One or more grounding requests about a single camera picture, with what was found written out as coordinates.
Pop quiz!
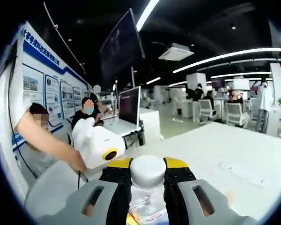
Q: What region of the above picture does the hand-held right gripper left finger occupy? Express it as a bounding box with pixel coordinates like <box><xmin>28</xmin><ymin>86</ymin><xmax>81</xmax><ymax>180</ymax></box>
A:
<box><xmin>35</xmin><ymin>157</ymin><xmax>134</xmax><ymax>225</ymax></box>

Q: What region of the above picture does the blue and white wall poster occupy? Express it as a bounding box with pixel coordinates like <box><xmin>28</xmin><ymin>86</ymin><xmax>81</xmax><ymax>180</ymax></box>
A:
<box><xmin>13</xmin><ymin>21</ymin><xmax>90</xmax><ymax>150</ymax></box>

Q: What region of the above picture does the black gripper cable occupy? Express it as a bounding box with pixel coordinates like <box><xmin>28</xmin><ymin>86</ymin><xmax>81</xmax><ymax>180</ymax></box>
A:
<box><xmin>77</xmin><ymin>170</ymin><xmax>89</xmax><ymax>189</ymax></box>

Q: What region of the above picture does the large hanging dark screen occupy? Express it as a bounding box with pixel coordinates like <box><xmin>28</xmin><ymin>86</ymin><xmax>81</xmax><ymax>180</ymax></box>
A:
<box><xmin>99</xmin><ymin>8</ymin><xmax>146</xmax><ymax>82</ymax></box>

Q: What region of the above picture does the white table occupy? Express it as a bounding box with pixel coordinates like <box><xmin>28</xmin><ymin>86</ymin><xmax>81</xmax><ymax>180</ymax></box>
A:
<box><xmin>25</xmin><ymin>121</ymin><xmax>281</xmax><ymax>225</ymax></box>

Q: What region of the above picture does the white display board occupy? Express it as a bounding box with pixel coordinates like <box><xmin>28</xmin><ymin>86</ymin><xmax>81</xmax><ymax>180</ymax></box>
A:
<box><xmin>233</xmin><ymin>78</ymin><xmax>251</xmax><ymax>91</ymax></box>

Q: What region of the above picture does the ceiling air conditioner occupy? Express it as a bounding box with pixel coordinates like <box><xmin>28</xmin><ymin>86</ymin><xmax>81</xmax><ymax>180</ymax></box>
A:
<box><xmin>158</xmin><ymin>43</ymin><xmax>194</xmax><ymax>61</ymax></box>

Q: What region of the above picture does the white side desk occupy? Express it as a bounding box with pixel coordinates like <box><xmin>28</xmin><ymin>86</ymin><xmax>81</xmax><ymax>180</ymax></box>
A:
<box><xmin>100</xmin><ymin>116</ymin><xmax>146</xmax><ymax>149</ymax></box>

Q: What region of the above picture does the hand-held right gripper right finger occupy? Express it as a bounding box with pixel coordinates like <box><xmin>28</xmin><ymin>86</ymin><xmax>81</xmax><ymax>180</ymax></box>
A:
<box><xmin>163</xmin><ymin>157</ymin><xmax>256</xmax><ymax>225</ymax></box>

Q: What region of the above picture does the white mesh office chair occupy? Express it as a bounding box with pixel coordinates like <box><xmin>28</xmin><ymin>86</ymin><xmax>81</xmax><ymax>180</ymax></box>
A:
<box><xmin>198</xmin><ymin>99</ymin><xmax>217</xmax><ymax>124</ymax></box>
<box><xmin>225</xmin><ymin>102</ymin><xmax>248</xmax><ymax>128</ymax></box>

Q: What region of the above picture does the desk monitor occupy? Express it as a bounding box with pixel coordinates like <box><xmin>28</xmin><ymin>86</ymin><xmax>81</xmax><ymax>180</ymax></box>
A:
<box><xmin>118</xmin><ymin>86</ymin><xmax>141</xmax><ymax>128</ymax></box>

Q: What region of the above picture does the clear water bottle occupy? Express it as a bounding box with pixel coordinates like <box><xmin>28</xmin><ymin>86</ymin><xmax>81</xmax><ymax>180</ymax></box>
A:
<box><xmin>127</xmin><ymin>155</ymin><xmax>170</xmax><ymax>225</ymax></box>

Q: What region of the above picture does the person's white shirt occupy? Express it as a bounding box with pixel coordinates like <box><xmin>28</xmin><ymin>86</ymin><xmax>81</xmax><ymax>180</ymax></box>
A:
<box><xmin>0</xmin><ymin>46</ymin><xmax>61</xmax><ymax>190</ymax></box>

